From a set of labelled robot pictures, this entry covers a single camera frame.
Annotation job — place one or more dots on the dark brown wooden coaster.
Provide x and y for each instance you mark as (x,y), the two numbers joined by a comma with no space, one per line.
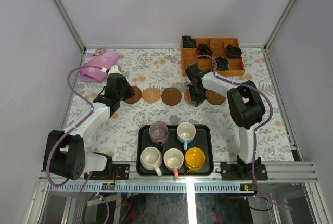
(171,96)
(215,98)
(137,96)

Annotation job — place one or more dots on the rolled dark sock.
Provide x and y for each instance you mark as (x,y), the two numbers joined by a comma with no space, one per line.
(221,64)
(188,42)
(204,51)
(233,52)

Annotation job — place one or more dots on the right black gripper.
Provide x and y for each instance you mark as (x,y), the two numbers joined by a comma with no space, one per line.
(196,101)

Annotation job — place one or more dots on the blue mug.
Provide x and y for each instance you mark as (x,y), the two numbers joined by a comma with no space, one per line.
(186,132)

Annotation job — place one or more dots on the pink mug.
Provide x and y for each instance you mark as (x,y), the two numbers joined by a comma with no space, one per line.
(173,159)

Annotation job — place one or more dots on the pink folded cloth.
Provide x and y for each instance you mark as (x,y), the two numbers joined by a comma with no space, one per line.
(99,62)

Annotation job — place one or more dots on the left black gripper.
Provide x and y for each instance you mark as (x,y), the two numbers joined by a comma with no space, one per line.
(103,98)

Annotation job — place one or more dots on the purple mug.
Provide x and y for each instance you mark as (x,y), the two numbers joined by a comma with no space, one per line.
(159,134)

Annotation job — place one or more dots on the yellow mug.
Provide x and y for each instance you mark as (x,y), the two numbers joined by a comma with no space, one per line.
(195,159)

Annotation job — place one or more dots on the woven rattan coaster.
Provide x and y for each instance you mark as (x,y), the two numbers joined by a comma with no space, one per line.
(187,97)
(151,95)

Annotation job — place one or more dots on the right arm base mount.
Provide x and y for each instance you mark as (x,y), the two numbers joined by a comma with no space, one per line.
(243,171)

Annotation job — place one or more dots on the orange compartment organizer box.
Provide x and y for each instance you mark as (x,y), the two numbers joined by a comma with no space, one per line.
(217,45)

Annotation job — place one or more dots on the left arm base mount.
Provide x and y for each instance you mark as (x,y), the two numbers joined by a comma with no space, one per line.
(115,172)

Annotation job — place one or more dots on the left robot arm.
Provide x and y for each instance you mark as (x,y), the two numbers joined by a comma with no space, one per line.
(65,154)

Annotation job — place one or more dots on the cream white mug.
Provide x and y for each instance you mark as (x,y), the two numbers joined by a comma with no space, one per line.
(151,159)

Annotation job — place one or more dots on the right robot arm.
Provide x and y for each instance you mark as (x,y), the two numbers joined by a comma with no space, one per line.
(245,105)

